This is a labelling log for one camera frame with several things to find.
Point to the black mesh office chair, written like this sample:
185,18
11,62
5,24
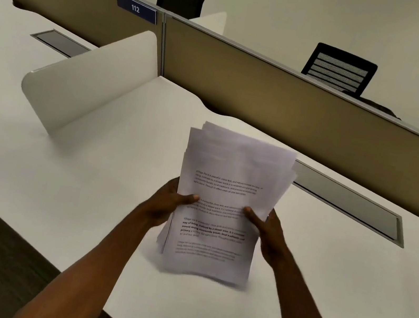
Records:
338,69

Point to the person's right hand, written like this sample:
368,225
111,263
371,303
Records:
270,239

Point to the stack of printed white papers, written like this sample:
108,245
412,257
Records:
221,207

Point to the person's right thumb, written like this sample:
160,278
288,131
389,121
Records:
254,215

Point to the person's left thumb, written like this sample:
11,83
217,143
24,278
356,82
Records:
188,199

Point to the person's left forearm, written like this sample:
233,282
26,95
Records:
89,265

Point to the blue number sign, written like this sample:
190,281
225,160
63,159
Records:
135,8

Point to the white curved desk divider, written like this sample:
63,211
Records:
94,79
210,21

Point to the person's left hand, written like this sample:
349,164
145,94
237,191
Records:
161,207

